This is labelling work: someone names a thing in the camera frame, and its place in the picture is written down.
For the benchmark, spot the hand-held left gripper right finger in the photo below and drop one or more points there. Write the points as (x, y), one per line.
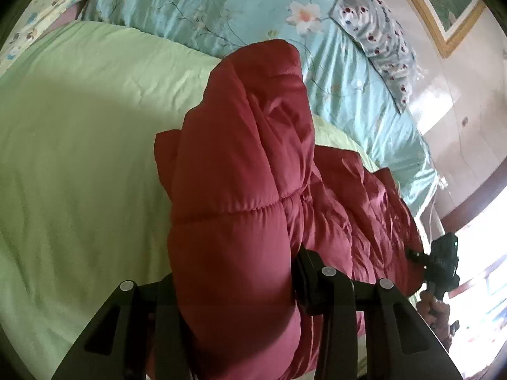
(313, 285)

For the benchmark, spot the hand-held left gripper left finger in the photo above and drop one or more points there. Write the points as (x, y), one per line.
(168, 316)

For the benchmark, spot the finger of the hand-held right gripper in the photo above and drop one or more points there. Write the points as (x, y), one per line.
(416, 255)

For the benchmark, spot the red quilted jacket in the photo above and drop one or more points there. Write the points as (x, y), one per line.
(245, 206)

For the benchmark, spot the person's right hand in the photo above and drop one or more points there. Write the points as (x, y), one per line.
(433, 304)

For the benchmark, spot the light green blanket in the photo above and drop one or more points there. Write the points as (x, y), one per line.
(87, 146)

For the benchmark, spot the white spotted pillow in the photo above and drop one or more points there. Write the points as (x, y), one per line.
(376, 31)

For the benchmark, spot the pink bed sheet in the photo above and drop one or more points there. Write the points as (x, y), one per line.
(70, 12)

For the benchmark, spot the yellow animal print cloth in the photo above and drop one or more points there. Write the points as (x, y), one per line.
(43, 4)

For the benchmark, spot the framed wall picture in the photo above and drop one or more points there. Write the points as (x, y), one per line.
(447, 4)

